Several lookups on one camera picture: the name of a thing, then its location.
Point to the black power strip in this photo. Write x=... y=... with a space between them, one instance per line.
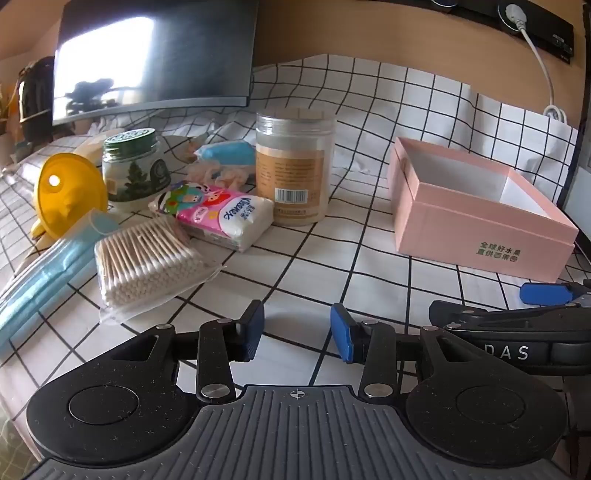
x=545 y=32

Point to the yellow plastic funnel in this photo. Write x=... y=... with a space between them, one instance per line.
x=69 y=203

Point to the black computer monitor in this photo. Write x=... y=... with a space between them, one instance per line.
x=184 y=46

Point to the blue face mask pack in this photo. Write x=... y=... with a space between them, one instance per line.
x=41 y=277

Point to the dark rounded object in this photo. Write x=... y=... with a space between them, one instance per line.
x=37 y=101

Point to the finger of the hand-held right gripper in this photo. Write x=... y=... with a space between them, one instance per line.
x=485 y=314
x=540 y=294

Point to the pink cardboard box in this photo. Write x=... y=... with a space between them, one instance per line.
x=461 y=230

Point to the blue soft packet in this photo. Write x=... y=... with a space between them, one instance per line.
x=226 y=152

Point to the cotton swab pack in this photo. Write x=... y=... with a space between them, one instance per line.
x=143 y=263

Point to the printed tissue pack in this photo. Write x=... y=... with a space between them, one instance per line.
x=221 y=217

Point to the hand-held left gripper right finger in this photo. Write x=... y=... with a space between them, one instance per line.
x=340 y=332

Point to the white black grid tablecloth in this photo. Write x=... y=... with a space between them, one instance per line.
x=323 y=258

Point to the green lid glass jar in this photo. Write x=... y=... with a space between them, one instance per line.
x=134 y=180

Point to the crumpled translucent plastic bag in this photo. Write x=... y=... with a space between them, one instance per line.
x=217 y=174

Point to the clear plastic jar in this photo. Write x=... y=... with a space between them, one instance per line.
x=295 y=175

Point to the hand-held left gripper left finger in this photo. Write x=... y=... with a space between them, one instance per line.
x=254 y=328

